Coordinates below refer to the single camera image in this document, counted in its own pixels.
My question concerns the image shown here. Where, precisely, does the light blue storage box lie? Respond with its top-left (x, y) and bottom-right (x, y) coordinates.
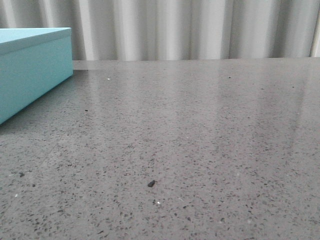
top-left (0, 27), bottom-right (73, 123)

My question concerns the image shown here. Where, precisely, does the small black debris chip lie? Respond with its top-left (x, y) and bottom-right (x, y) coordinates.
top-left (147, 180), bottom-right (156, 187)

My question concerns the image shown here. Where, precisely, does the white pleated curtain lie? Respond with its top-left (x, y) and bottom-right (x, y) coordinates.
top-left (0, 0), bottom-right (320, 61)

